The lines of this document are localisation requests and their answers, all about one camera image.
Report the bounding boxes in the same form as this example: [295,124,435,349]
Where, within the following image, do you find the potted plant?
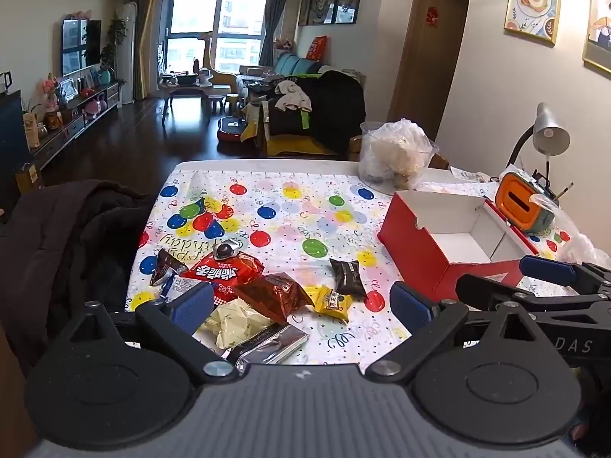
[100,19,129,82]

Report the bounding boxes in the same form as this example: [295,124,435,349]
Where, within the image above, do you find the clear plastic tub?
[358,121,437,192]

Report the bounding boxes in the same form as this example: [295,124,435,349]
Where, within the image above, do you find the silver foil packet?
[225,322,310,373]

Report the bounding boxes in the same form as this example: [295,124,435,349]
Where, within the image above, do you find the grey curtain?
[258,0,294,65]

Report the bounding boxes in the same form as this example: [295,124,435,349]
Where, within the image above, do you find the balloon print tablecloth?
[125,168,597,368]

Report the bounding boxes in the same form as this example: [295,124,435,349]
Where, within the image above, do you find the orange tissue box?
[494,172,557,234]

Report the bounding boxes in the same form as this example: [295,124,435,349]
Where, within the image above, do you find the white standing air conditioner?
[117,2,139,106]

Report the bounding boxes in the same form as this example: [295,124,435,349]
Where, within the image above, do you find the black cabinet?
[0,88,34,211]

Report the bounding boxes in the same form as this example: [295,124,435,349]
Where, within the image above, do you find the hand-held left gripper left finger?
[67,281,239,385]

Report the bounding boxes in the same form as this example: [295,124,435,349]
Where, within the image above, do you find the small wooden table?
[160,69,237,120]

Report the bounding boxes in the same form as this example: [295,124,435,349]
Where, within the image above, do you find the pink flowers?
[40,74,63,101]

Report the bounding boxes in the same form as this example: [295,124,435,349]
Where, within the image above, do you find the dark brown small packet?
[329,258,368,300]

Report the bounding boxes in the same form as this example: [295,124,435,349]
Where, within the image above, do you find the window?
[160,0,268,74]

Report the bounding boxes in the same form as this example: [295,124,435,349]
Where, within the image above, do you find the red cardboard box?
[377,190,540,302]

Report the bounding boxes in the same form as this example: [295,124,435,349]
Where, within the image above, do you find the yellow curtain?
[133,0,160,101]

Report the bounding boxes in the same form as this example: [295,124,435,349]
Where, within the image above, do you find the paper leaflet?
[449,166,499,184]

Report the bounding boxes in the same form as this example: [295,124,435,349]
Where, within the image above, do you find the white and blue wafer packet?
[160,274,201,303]

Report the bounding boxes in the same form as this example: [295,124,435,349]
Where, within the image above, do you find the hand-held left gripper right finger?
[365,282,545,385]

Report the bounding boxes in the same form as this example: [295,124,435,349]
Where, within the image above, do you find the shiny brown snack packet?
[232,272,316,324]

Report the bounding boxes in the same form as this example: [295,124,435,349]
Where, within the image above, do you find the grey desk lamp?
[506,102,571,187]

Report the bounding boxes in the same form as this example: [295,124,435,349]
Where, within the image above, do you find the yellow small snack packet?
[304,285,353,324]

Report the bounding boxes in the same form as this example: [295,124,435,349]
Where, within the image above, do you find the brown paper bag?
[23,112,41,150]

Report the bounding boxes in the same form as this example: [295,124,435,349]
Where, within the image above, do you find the bag of puffed rice cakes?
[365,118,435,189]

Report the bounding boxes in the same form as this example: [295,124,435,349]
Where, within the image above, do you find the television cabinet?
[29,81,120,170]

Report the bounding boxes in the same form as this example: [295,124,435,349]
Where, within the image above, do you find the chocolate lollipop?
[212,237,242,263]

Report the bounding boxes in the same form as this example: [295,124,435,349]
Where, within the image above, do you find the black coat on sofa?
[267,71,367,153]

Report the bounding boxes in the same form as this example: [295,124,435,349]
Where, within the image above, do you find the television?
[61,19,102,77]

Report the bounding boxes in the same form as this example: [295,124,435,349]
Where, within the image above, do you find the gold framed food picture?
[504,0,563,46]

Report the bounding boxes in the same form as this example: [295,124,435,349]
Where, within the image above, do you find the dark coat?
[0,179,158,377]

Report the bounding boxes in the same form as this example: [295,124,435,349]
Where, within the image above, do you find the cream drink powder packet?
[196,298,273,350]

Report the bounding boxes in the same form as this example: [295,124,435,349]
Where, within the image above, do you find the pens in holder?
[525,167,576,201]

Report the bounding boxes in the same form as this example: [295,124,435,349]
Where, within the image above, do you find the brown chocolate candy packet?
[149,249,189,287]

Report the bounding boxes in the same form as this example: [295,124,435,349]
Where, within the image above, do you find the gold framed figure picture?
[582,0,611,74]

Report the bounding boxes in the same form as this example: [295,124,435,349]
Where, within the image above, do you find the red snack packet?
[183,249,265,307]

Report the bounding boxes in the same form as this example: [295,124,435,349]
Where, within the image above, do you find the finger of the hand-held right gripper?
[456,274,611,313]
[519,255,611,297]

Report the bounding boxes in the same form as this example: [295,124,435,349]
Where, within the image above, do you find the beige cloth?
[274,80,313,113]

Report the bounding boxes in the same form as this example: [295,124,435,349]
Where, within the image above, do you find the teal sofa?
[236,52,335,106]

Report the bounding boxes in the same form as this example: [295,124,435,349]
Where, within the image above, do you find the wooden door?
[386,0,473,139]

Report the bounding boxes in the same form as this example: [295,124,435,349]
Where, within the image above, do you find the clear plastic bag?
[530,193,597,268]

